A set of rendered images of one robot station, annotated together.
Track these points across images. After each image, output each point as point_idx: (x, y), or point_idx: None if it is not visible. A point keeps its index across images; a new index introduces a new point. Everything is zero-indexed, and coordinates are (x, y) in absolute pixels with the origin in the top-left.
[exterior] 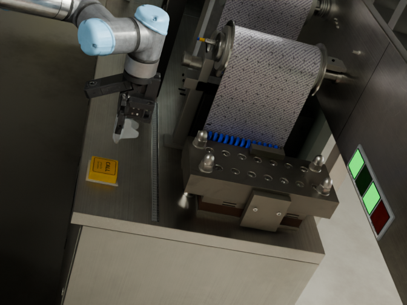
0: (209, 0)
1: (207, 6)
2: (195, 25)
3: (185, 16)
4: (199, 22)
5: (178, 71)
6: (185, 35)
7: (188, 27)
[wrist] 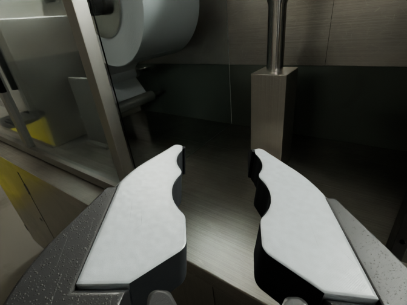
0: (280, 104)
1: (279, 113)
2: (215, 154)
3: (194, 156)
4: (260, 143)
5: (363, 213)
6: (241, 170)
7: (221, 161)
